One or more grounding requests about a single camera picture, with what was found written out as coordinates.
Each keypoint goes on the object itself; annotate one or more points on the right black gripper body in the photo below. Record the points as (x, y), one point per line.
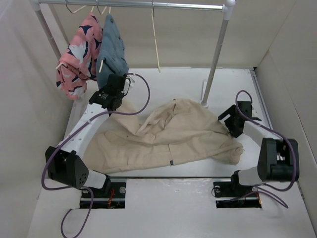
(231, 123)

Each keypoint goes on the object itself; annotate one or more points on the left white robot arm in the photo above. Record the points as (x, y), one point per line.
(65, 161)

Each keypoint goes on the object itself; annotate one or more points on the wooden hanger under pink shorts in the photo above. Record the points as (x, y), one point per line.
(78, 24)

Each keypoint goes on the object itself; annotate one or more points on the blue denim shorts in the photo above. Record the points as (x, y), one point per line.
(111, 58)

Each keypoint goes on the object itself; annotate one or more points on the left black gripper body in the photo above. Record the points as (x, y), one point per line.
(124, 92)

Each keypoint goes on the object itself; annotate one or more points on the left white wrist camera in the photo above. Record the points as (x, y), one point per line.
(129, 84)

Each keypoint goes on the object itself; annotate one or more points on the wooden hanger under denim shorts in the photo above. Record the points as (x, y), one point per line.
(101, 13)

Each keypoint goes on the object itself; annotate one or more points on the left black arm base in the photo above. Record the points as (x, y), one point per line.
(113, 199)

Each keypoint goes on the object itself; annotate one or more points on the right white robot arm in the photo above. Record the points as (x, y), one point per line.
(278, 158)

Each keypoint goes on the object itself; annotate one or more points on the metal clothes rack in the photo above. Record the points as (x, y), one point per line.
(226, 9)

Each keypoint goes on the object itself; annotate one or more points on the pink floral shorts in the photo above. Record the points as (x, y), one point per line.
(73, 82)

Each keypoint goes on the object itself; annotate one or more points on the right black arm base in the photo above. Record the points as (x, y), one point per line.
(229, 196)

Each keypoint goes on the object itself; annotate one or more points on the beige trousers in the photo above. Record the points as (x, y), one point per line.
(178, 132)

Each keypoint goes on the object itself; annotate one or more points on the empty wooden hanger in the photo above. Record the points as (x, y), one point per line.
(155, 37)

